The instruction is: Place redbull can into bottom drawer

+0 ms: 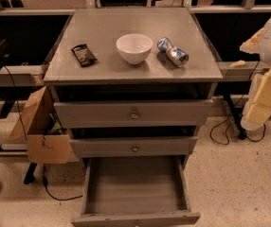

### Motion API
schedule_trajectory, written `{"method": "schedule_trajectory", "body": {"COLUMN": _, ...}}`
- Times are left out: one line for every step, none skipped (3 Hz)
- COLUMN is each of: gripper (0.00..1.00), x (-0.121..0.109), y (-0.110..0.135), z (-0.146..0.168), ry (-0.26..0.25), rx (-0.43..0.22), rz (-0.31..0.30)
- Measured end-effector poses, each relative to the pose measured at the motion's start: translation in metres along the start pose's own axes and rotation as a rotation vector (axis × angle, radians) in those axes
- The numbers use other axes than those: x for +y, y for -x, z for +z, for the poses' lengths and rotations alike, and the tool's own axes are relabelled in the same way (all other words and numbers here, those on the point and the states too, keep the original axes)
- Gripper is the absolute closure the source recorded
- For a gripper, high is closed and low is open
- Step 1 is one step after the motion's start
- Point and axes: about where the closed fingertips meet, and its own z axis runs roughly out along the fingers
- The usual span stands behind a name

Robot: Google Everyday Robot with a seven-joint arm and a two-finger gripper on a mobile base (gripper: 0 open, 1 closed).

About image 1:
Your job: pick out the grey top drawer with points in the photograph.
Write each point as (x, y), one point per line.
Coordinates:
(110, 114)

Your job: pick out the brown cardboard box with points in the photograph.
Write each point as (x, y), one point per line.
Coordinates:
(34, 127)

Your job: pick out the grey metal side rail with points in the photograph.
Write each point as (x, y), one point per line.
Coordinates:
(243, 73)

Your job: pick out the grey drawer cabinet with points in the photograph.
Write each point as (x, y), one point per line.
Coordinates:
(111, 78)

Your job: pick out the dark snack packet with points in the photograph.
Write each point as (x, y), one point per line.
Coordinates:
(84, 56)

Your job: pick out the blue silver redbull can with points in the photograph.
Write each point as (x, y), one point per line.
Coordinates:
(177, 56)

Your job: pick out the yellow foam scrap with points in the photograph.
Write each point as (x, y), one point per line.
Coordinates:
(236, 64)

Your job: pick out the grey middle drawer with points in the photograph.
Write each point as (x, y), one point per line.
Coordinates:
(133, 146)

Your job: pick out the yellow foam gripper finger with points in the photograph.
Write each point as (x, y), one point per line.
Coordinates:
(257, 109)

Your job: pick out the grey open bottom drawer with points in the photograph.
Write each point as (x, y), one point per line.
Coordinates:
(135, 192)

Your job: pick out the white ceramic bowl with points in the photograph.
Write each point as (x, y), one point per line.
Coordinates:
(134, 48)

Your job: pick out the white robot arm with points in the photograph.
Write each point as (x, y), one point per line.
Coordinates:
(259, 43)

